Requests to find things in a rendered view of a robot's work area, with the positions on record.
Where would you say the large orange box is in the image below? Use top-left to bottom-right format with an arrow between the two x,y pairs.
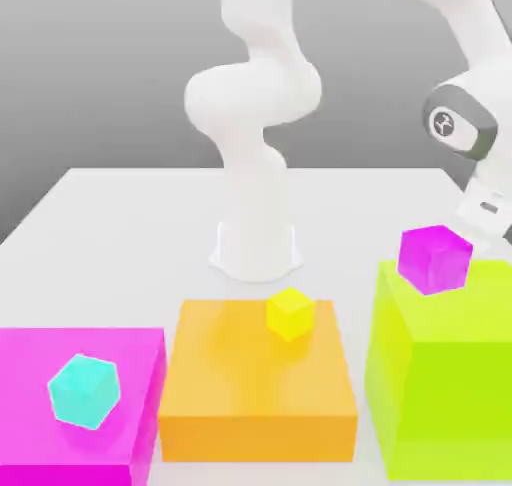
156,298 -> 358,464

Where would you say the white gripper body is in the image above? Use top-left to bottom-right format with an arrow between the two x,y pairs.
450,175 -> 512,256

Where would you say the small purple cube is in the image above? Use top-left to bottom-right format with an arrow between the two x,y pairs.
396,224 -> 474,297

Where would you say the small yellow cube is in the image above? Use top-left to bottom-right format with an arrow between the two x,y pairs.
265,286 -> 315,343

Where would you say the large magenta box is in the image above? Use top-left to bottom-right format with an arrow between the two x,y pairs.
0,326 -> 167,486

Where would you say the small cyan cube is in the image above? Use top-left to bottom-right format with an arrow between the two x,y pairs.
46,353 -> 122,431

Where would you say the large lime box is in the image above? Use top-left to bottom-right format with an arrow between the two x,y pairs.
363,258 -> 512,482

